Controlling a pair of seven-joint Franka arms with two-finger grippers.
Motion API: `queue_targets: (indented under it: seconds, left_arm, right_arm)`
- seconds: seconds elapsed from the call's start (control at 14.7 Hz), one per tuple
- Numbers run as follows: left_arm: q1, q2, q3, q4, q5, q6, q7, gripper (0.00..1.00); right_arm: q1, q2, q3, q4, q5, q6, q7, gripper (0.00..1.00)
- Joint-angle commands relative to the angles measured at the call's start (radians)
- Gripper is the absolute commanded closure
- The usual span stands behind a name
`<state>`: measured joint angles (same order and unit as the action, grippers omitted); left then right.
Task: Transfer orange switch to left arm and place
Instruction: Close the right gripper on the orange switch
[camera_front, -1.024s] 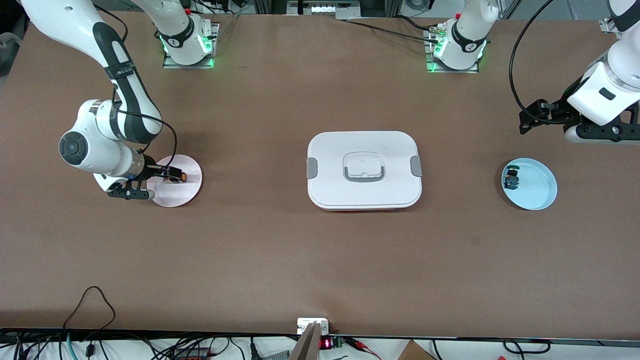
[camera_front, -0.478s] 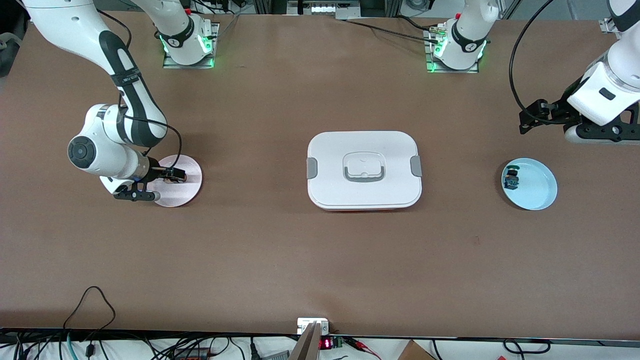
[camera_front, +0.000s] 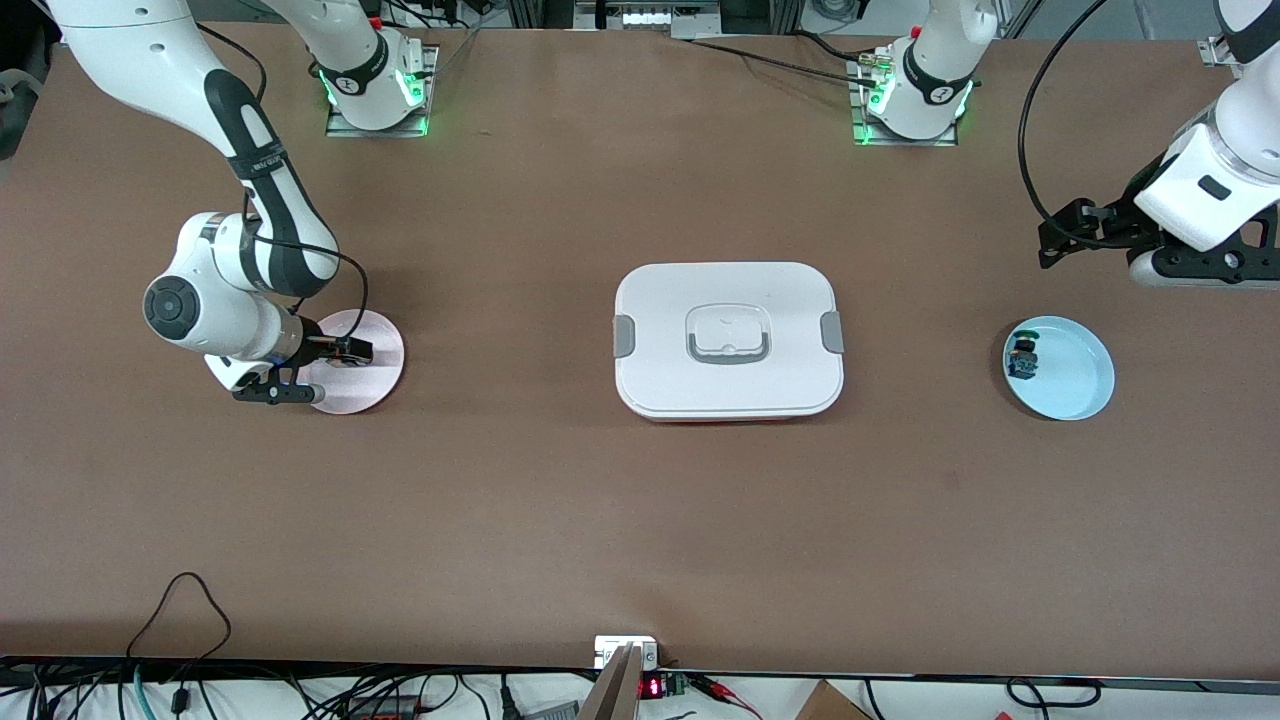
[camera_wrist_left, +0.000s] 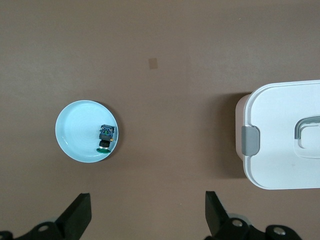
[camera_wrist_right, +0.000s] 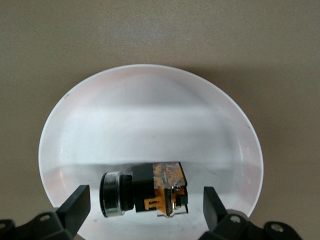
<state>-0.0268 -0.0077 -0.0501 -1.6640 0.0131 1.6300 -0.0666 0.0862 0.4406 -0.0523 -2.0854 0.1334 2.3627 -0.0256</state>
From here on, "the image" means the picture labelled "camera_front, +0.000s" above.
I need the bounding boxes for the pale pink round plate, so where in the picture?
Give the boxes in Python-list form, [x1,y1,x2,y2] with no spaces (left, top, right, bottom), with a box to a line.
[298,309,406,416]

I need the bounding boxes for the light blue round plate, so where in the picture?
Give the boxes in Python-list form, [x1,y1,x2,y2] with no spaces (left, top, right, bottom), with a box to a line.
[1002,315,1116,422]

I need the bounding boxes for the grey brown mounting beam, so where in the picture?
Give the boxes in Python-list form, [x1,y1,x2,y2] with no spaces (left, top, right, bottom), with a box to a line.
[575,643,644,720]

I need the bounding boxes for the silver device with white lights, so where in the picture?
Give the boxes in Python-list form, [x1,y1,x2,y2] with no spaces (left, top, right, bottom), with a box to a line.
[575,0,721,39]

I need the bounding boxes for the brown cardboard piece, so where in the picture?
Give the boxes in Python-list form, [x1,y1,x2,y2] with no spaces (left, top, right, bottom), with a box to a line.
[795,680,871,720]

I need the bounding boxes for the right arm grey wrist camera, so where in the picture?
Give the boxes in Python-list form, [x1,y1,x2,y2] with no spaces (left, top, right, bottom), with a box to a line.
[233,380,327,407]

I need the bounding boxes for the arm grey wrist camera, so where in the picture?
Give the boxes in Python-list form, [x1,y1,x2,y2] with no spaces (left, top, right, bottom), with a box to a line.
[233,380,327,407]
[1128,248,1280,289]

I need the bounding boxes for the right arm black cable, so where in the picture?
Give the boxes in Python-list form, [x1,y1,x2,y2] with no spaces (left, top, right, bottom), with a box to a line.
[195,22,371,341]

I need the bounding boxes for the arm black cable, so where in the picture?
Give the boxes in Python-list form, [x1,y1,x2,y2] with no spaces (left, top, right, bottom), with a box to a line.
[195,22,371,341]
[1018,0,1136,251]

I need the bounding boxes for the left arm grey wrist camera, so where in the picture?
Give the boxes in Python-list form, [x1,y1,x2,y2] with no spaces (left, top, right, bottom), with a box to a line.
[1128,248,1280,289]

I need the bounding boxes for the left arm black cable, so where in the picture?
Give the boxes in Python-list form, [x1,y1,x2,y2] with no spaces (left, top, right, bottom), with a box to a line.
[1018,0,1136,251]

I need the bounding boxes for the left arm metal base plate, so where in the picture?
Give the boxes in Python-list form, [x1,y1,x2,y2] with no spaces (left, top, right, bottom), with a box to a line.
[848,50,961,148]

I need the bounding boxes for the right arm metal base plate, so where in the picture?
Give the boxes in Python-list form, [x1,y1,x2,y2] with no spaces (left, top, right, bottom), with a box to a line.
[325,45,441,139]

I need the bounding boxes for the black looped table cable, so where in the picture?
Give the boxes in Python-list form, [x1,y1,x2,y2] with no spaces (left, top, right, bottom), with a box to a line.
[125,572,233,663]

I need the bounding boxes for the thin black cable to base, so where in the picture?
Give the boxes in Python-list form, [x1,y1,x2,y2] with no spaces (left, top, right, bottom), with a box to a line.
[688,38,881,83]

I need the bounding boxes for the black cable flat loop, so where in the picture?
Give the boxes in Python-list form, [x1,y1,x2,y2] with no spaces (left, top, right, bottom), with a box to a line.
[1005,678,1101,709]

